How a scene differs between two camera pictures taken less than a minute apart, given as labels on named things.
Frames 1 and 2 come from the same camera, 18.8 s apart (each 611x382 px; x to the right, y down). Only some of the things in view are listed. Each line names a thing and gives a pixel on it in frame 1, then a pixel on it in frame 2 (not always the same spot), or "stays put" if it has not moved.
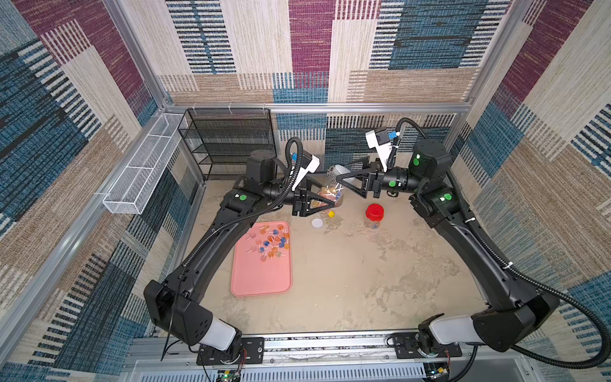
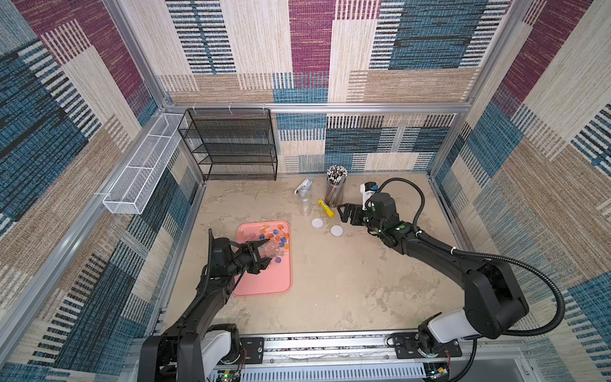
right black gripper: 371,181 -> 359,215
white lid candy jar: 332,191 -> 270,249
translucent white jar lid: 317,223 stays put
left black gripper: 304,207 -> 257,263
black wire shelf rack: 222,139 stays put
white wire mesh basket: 130,190 stays put
